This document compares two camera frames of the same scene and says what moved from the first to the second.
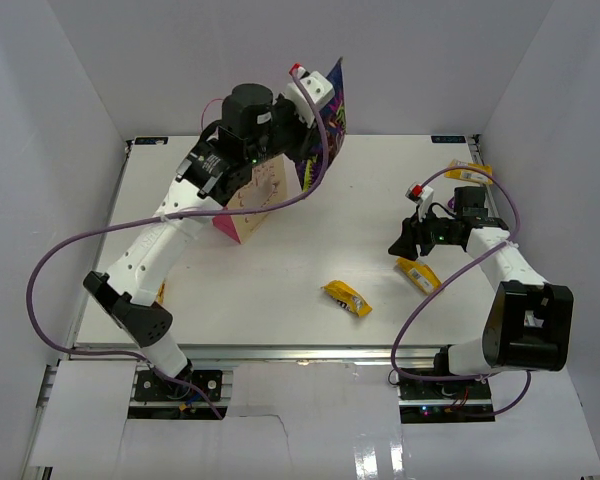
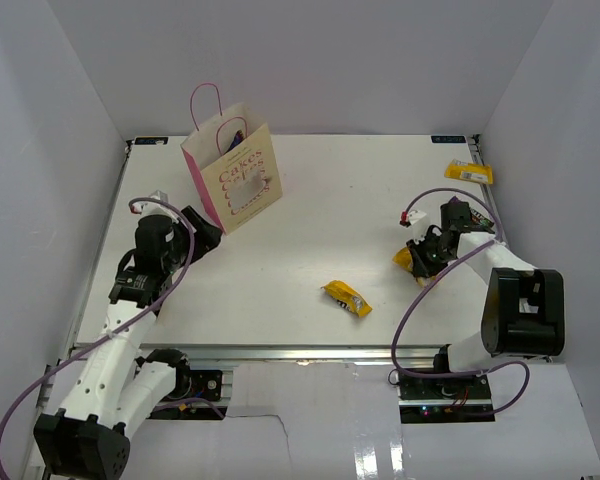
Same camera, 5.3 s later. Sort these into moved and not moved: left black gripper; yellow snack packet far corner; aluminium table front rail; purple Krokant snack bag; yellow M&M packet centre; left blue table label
Moved: purple Krokant snack bag; left black gripper
Not moved: left blue table label; aluminium table front rail; yellow snack packet far corner; yellow M&M packet centre
